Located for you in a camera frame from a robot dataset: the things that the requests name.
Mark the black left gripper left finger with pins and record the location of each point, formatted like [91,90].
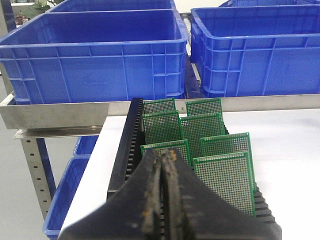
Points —
[132,213]

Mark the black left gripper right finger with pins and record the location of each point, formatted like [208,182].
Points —
[192,211]

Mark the green perforated circuit board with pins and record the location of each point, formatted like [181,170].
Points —
[161,127]
[204,106]
[195,127]
[229,176]
[160,105]
[226,144]
[181,145]

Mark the black slotted board rack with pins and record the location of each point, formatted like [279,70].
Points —
[128,156]

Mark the blue plastic crate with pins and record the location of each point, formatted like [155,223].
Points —
[97,56]
[257,51]
[112,5]
[85,145]
[64,195]
[255,3]

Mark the green plant leaves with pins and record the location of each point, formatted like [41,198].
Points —
[39,7]

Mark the perforated steel shelf post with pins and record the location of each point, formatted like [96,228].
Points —
[37,158]

